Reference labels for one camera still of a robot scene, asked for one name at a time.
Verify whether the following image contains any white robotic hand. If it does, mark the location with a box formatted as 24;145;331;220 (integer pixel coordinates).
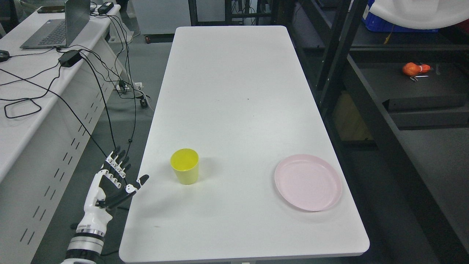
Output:
76;146;149;237

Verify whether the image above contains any yellow plastic cup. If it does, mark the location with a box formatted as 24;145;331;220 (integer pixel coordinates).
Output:
170;148;199;184

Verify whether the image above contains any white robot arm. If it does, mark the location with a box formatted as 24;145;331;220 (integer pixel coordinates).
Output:
62;146;149;264

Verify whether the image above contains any black metal shelf rack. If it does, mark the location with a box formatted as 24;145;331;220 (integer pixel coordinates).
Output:
189;0;468;264

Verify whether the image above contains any orange object on shelf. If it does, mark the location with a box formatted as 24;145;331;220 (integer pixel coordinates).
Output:
402;62;432;77

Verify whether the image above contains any white power strip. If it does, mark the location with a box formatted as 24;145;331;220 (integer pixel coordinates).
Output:
114;81;144;93

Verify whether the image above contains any white side desk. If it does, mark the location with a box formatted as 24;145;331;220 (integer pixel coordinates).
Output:
0;12;114;264

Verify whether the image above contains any black power adapter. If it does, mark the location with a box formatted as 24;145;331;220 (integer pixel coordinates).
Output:
58;50;82;67
97;2;114;15

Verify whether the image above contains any white table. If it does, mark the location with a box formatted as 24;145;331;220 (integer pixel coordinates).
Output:
119;26;370;264

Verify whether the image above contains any grey laptop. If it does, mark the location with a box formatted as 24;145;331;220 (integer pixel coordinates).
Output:
20;0;91;50

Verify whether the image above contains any black smartphone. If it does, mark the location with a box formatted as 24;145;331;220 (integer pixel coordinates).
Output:
36;5;65;14

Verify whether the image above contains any pink plastic plate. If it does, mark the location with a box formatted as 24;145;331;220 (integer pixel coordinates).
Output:
274;154;342;212

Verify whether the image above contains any black cable loop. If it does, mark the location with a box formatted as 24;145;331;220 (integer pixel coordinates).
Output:
4;98;42;119

